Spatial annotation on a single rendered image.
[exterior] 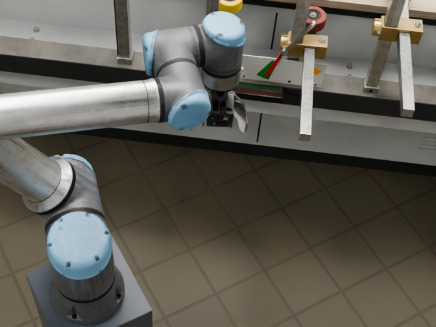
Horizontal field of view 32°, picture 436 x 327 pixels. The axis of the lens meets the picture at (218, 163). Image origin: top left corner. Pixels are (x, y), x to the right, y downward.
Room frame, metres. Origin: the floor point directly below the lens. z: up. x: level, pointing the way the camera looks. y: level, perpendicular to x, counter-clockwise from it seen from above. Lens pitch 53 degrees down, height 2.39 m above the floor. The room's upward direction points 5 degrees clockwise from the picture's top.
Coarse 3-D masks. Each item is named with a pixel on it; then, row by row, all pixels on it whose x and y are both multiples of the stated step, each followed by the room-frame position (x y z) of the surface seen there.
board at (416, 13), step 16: (272, 0) 1.76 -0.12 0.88; (288, 0) 1.76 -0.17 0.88; (320, 0) 1.75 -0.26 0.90; (336, 0) 1.76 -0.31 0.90; (352, 0) 1.76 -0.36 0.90; (368, 0) 1.77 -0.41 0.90; (384, 0) 1.78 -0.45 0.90; (416, 0) 1.79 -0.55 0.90; (432, 0) 1.80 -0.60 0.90; (416, 16) 1.74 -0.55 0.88; (432, 16) 1.74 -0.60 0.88
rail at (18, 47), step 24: (0, 48) 1.63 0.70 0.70; (24, 48) 1.64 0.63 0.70; (48, 48) 1.65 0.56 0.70; (72, 48) 1.66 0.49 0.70; (96, 48) 1.67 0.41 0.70; (24, 72) 1.60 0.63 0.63; (48, 72) 1.60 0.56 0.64; (72, 72) 1.60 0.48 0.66; (96, 72) 1.59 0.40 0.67; (120, 72) 1.59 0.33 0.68; (144, 72) 1.59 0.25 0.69; (288, 96) 1.57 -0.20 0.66; (336, 96) 1.57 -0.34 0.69; (360, 96) 1.56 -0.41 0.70; (384, 96) 1.57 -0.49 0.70; (432, 96) 1.59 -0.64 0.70; (432, 120) 1.56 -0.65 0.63
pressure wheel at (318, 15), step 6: (312, 6) 1.71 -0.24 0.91; (312, 12) 1.68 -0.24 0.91; (318, 12) 1.69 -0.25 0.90; (324, 12) 1.69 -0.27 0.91; (312, 18) 1.66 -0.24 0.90; (318, 18) 1.67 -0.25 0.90; (324, 18) 1.67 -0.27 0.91; (306, 24) 1.64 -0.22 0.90; (318, 24) 1.64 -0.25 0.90; (324, 24) 1.66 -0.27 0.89; (312, 30) 1.64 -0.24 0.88; (318, 30) 1.64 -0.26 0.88
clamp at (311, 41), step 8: (288, 32) 1.64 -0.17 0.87; (280, 40) 1.62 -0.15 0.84; (288, 40) 1.60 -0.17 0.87; (304, 40) 1.60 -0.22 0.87; (312, 40) 1.61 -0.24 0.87; (280, 48) 1.59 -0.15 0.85; (296, 48) 1.59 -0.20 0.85; (312, 48) 1.59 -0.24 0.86; (320, 48) 1.58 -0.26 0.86; (320, 56) 1.58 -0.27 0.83
